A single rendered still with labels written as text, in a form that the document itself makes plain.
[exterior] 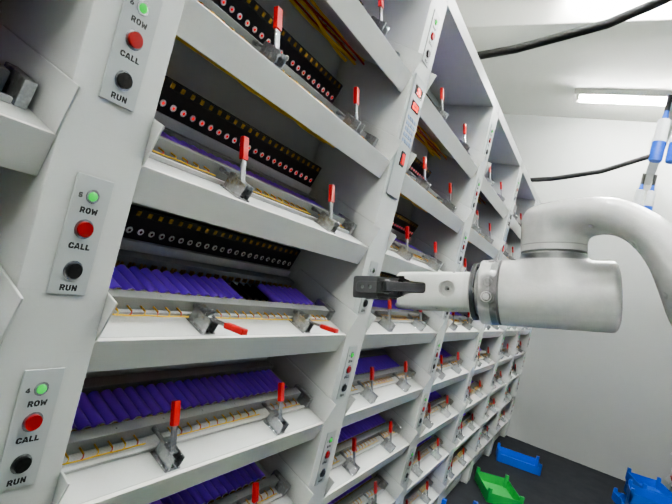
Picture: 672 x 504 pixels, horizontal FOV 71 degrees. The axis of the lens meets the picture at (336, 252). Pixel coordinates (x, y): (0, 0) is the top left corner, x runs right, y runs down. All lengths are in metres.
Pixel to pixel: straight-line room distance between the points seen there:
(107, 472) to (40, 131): 0.43
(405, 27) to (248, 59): 0.59
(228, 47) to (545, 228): 0.45
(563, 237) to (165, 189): 0.47
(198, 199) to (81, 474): 0.37
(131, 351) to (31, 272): 0.16
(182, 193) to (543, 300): 0.45
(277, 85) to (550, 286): 0.46
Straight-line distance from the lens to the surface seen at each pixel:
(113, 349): 0.61
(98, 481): 0.72
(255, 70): 0.70
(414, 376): 1.74
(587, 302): 0.60
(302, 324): 0.91
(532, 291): 0.60
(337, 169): 1.13
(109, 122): 0.55
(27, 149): 0.52
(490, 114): 1.82
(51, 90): 0.55
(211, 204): 0.65
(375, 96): 1.16
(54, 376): 0.58
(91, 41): 0.54
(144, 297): 0.67
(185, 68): 0.87
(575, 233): 0.61
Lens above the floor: 1.10
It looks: 1 degrees up
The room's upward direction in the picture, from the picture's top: 14 degrees clockwise
